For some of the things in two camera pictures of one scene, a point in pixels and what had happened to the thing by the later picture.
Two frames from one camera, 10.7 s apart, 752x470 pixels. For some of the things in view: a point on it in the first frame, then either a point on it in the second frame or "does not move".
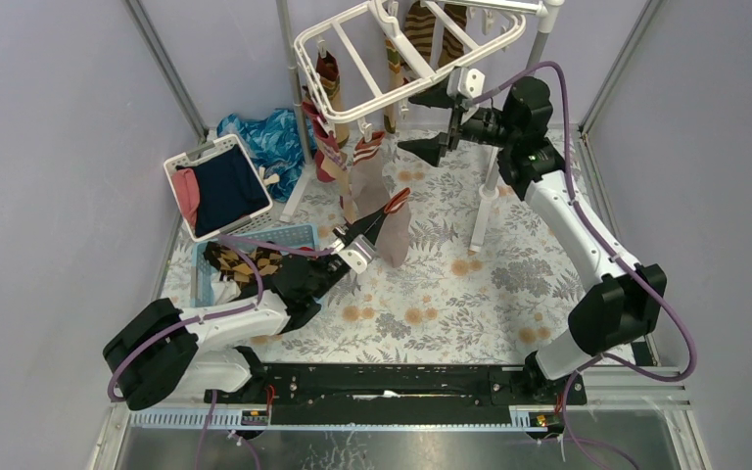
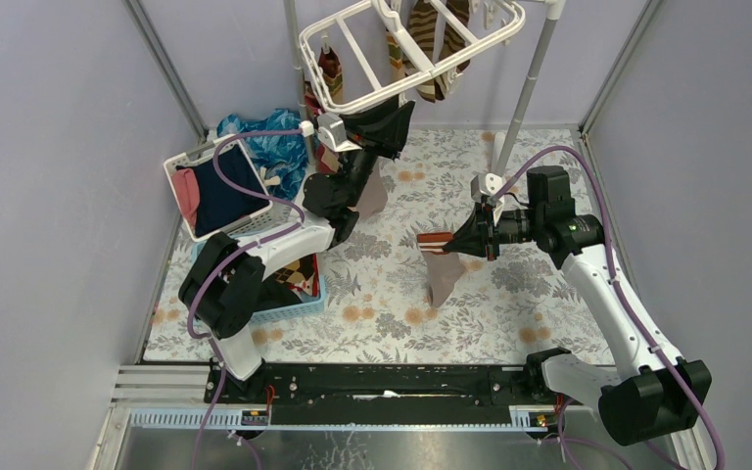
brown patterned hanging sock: [451, 47] does not move
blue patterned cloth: [274, 145] does not move
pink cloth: [188, 189] does not move
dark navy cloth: [230, 190] does not move
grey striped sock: [395, 240] -> [444, 268]
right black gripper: [438, 96] -> [473, 237]
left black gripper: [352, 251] -> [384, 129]
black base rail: [395, 394] does not move
